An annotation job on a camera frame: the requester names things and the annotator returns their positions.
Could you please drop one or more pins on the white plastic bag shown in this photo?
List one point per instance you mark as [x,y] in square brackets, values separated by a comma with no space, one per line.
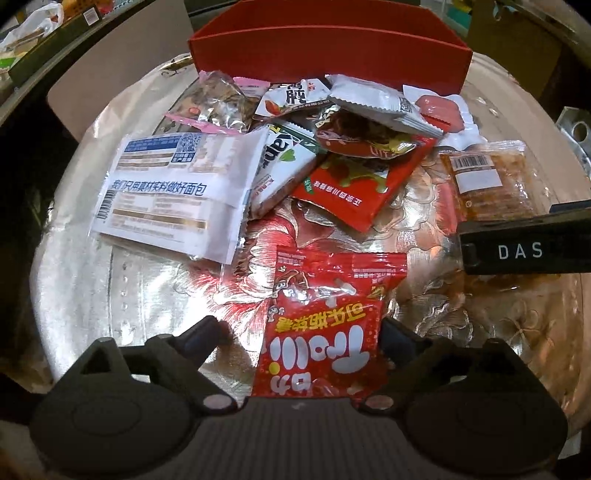
[27,25]

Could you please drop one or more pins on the white blue bread package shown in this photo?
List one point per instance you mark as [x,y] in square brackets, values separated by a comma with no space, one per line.
[184,192]

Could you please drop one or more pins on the beige coffee table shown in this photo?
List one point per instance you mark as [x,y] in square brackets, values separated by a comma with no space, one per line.
[80,80]

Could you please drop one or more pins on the white red fish snack packet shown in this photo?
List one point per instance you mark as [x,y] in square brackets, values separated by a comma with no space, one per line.
[283,99]

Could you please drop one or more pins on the red gummy candy bag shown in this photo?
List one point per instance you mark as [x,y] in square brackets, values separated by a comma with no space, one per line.
[323,323]

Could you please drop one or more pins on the pink clear nut bag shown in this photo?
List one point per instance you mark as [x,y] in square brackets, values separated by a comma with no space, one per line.
[218,103]

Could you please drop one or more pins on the clear brown pastry package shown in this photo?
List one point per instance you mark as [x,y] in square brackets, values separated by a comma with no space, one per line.
[495,181]

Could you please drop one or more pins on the red tomato snack packet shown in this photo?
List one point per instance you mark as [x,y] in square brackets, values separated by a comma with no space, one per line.
[355,190]

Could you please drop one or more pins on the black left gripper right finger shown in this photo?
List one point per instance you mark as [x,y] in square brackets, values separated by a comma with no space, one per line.
[421,365]

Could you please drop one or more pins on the pink sausage vacuum pack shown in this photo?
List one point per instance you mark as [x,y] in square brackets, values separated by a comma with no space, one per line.
[450,113]

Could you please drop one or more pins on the dark red snack packet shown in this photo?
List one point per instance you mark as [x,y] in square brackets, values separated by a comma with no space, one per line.
[342,132]

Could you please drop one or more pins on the white green snack packet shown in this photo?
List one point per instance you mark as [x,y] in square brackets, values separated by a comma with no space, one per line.
[380,103]

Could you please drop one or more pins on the dark green box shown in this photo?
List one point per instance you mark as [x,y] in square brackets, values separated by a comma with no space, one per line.
[33,50]

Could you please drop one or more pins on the white green wafer packet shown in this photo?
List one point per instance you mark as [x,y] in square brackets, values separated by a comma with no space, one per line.
[290,154]

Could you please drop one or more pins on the red cardboard box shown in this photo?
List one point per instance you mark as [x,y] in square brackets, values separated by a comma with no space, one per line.
[391,43]

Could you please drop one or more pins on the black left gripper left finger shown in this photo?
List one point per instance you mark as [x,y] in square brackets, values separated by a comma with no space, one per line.
[173,362]

